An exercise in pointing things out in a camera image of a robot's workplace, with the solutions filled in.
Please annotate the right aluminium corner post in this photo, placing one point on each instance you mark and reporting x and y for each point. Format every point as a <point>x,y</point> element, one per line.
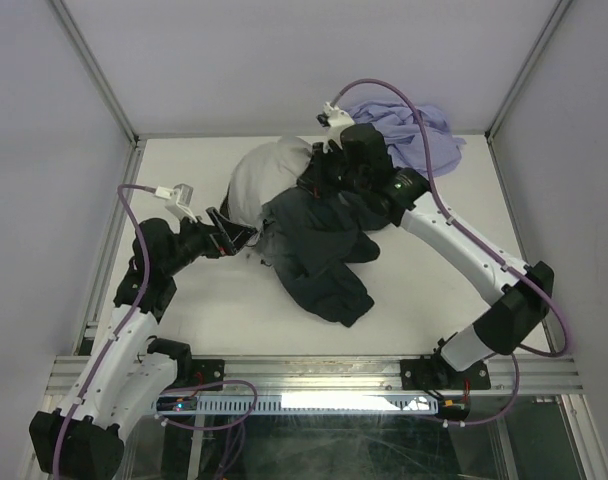
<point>536,52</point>

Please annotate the dark green grey jacket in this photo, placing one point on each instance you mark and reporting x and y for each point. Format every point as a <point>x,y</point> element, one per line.
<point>309,242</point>

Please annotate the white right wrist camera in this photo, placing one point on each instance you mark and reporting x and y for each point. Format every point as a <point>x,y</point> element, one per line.
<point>334,120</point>

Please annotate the aluminium corner post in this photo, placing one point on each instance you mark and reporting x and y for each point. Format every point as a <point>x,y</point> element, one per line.
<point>536,52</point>
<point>92,68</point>

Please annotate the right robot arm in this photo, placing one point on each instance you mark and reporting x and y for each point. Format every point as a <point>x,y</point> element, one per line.
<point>516,293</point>

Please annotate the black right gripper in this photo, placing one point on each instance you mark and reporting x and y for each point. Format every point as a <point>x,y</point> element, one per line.
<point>314,176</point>

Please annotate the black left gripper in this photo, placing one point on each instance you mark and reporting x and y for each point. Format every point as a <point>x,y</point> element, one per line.
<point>230,240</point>

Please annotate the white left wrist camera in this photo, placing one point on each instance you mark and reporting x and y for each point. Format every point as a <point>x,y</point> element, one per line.
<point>177,201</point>

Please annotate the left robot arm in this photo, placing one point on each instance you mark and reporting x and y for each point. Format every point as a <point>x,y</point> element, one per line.
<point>85,436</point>

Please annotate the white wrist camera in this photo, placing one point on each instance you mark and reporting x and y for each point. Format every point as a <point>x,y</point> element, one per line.
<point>177,201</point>
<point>334,120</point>

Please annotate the slotted grey cable duct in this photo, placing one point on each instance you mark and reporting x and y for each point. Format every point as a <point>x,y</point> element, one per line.
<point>300,403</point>

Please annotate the crumpled lavender cloth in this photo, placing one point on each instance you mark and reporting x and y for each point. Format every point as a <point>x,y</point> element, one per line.
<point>403,138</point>

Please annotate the left aluminium corner post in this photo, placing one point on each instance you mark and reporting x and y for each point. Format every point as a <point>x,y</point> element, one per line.
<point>92,68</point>

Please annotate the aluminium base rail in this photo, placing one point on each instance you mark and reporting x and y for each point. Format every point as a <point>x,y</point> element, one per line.
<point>535,376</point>

